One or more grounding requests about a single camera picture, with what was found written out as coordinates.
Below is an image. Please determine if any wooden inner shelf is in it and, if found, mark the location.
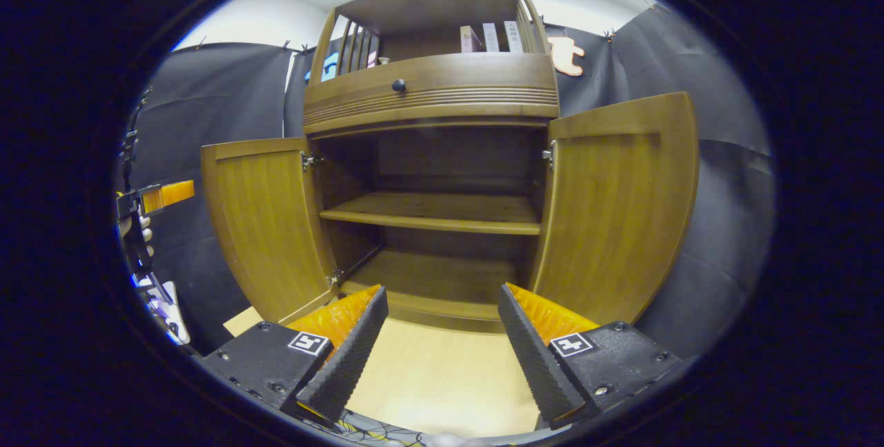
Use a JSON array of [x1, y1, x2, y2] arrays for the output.
[[318, 191, 542, 236]]

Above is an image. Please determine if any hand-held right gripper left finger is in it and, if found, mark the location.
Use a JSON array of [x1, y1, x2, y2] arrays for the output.
[[196, 284, 390, 428]]

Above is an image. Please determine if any black backdrop cloth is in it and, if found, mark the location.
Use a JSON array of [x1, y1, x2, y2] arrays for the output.
[[128, 3, 772, 359]]

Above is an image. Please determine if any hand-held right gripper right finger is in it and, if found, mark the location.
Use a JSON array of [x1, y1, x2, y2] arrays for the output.
[[497, 283, 684, 431]]

